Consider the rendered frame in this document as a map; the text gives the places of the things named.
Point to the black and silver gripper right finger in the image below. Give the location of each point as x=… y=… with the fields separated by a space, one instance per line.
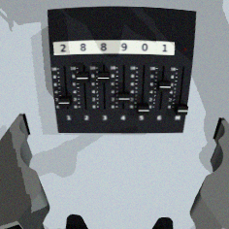
x=210 y=209

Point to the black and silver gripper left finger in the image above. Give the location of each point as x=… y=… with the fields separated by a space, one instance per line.
x=23 y=201

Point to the black lighting desk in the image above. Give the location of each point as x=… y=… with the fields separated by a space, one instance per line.
x=102 y=56

